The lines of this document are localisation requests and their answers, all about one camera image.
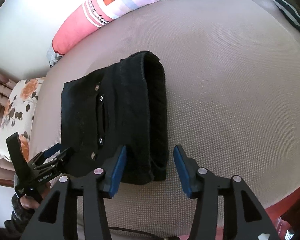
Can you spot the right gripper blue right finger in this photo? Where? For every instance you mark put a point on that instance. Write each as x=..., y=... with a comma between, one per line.
x=244, y=216

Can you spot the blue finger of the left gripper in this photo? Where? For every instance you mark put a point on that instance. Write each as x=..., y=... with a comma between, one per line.
x=42, y=156
x=63, y=156

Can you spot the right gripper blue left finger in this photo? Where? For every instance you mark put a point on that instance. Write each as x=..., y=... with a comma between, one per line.
x=56, y=217

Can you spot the black denim pants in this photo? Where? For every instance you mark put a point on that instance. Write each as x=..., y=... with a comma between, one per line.
x=121, y=105

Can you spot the person's left hand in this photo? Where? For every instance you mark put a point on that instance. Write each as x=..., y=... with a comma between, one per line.
x=28, y=202

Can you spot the floral orange pillow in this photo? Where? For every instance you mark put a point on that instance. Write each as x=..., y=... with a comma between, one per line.
x=19, y=114

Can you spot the grey cloth under pillow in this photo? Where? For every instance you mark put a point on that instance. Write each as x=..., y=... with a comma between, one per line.
x=53, y=56

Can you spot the beige woven bed mat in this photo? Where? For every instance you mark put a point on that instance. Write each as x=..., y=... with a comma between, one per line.
x=232, y=71

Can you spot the dark striped garment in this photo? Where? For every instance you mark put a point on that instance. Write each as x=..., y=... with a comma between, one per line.
x=291, y=11

